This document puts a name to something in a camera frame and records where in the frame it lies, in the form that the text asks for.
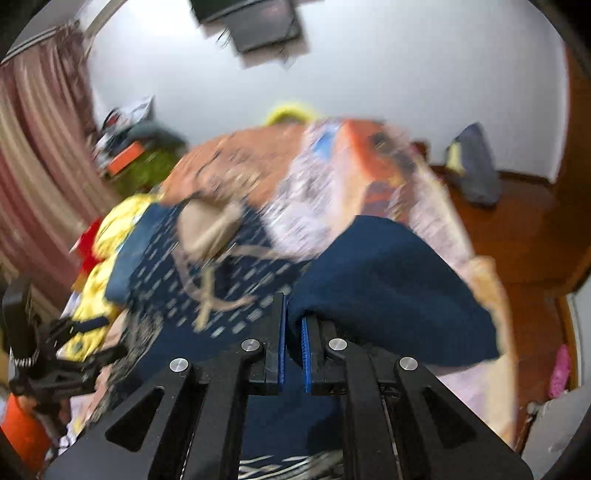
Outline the green cloth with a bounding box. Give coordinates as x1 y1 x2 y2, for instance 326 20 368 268
111 148 186 200

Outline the navy patterned garment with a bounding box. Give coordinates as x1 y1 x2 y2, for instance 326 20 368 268
122 203 502 480

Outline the orange object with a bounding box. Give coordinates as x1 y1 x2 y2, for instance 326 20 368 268
0 392 52 472

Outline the printed bedsheet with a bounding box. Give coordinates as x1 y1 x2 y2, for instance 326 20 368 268
60 117 523 459

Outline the grey cloth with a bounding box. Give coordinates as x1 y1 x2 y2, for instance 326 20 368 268
129 120 186 149

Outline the black wall television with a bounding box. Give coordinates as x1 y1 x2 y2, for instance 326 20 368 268
191 0 304 55

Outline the red cloth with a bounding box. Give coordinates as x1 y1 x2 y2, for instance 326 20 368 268
69 218 103 278

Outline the yellow round object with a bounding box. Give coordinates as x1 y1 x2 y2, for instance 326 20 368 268
264 102 325 128

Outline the striped pink curtain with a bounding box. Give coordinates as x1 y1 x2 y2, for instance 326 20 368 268
0 23 122 324

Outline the pink object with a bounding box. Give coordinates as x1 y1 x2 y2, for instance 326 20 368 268
549 344 574 398

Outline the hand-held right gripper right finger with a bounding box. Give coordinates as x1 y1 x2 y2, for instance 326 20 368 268
301 314 535 480

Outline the wooden door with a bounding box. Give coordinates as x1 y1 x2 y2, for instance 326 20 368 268
564 46 591 186

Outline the yellow printed cloth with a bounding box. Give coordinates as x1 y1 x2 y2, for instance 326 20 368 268
68 194 163 361

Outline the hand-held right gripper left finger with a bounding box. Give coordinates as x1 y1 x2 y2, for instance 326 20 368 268
44 293 287 480

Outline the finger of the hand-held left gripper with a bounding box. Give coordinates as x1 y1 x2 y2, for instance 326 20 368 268
39 318 103 344
28 345 127 402

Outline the white rounded object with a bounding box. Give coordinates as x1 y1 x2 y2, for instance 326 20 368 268
522 388 583 468

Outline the orange box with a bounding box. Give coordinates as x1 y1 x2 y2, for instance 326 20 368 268
106 141 145 176

